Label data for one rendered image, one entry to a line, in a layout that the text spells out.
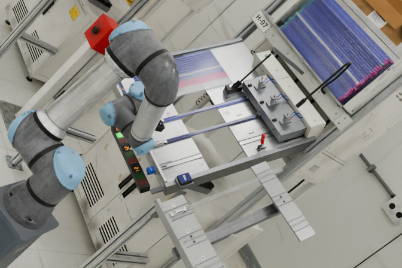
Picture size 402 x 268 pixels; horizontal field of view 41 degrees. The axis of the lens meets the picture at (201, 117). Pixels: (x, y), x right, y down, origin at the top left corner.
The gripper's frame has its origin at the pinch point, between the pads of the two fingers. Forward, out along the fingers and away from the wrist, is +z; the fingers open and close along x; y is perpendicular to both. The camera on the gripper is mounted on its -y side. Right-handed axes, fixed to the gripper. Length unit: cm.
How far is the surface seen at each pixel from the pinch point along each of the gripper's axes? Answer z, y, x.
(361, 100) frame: -21, -87, 23
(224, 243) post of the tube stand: 3, -13, 49
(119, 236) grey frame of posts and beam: 23.8, 16.6, 22.5
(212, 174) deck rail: 2.4, -22.8, 21.1
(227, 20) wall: 118, -163, -189
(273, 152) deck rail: 0, -51, 21
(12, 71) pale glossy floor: 71, 28, -131
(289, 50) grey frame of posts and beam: -13, -82, -21
